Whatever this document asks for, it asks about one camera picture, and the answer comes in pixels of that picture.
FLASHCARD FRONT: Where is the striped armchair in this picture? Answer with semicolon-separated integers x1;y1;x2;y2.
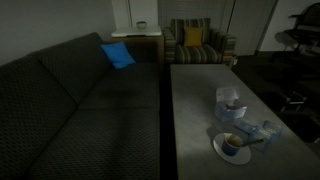
163;18;237;66

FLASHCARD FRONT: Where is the small bowl lamp base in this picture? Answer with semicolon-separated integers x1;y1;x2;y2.
136;21;147;29

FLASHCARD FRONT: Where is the open blue tissue box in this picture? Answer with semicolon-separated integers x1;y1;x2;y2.
214;100;247;122

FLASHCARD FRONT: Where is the dark grey patterned sofa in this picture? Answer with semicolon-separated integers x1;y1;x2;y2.
0;33;160;180

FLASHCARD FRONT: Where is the blue coffee cup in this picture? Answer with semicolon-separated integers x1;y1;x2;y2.
222;133;243;156

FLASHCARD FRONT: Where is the yellow cushion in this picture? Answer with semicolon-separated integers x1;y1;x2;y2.
184;27;203;46

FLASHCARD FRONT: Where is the dark spoon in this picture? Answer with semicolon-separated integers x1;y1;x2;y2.
239;139;264;148

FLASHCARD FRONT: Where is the black office chair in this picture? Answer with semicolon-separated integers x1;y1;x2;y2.
272;2;320;59

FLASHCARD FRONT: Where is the blue packet near box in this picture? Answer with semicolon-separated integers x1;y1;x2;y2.
235;121;256;134

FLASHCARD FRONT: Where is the blue throw pillow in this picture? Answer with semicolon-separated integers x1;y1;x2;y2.
101;41;135;69

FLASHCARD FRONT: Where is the grey coffee table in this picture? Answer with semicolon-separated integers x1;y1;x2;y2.
171;64;320;180

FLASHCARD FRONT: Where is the wooden side table white top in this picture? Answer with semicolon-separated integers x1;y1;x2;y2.
111;26;164;68

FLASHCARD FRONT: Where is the white saucer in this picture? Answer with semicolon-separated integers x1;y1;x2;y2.
213;133;251;165

